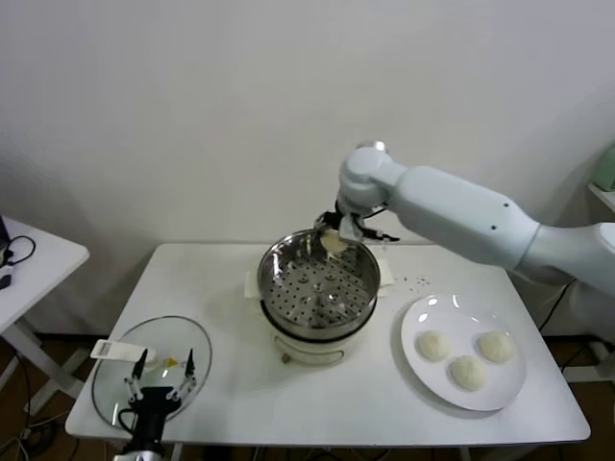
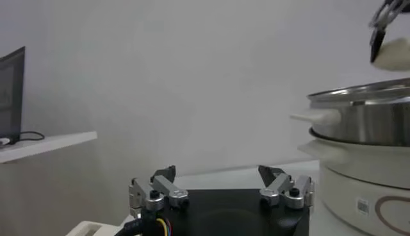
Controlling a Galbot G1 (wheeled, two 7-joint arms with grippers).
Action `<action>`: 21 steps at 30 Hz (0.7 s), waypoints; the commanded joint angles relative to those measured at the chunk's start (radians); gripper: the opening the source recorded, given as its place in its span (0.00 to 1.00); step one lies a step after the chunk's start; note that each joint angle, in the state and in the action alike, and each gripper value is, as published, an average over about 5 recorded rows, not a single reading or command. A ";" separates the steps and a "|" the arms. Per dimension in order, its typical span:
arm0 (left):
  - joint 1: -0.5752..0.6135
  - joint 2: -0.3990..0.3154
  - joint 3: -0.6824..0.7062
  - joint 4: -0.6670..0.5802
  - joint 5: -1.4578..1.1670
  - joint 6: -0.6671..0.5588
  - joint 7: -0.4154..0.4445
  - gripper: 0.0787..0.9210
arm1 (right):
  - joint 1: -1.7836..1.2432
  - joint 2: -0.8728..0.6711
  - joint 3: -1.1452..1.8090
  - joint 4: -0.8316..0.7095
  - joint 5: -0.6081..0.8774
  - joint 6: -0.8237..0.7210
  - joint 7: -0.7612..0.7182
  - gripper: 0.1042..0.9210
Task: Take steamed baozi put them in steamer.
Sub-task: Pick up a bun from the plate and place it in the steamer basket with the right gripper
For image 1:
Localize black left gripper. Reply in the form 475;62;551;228
123;349;197;446

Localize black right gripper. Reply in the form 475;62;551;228
314;199;401;242

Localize white steamed baozi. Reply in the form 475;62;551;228
319;229;351;255
449;354;487;391
478;330;514;364
415;329;453;361

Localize stainless perforated steamer basket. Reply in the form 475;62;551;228
243;229;396;337

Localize small dark crumbs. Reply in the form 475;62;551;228
396;274;430;292

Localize white electric cooker pot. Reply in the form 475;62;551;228
244;280;396;367

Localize white round plate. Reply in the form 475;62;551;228
400;293;528;412

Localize white side table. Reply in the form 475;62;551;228
0;215;91;400

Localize white shelf board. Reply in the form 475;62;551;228
585;182;615;212

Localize pale green appliance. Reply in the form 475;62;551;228
589;143;615;191

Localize left gripper wire bundle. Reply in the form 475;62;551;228
117;407;139;434

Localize glass lid with white handle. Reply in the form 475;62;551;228
89;315;213;428

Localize black floor cable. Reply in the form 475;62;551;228
9;354;36;419

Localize black looped cable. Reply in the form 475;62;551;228
2;236;37;268

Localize black power cable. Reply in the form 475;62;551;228
536;278;578;333

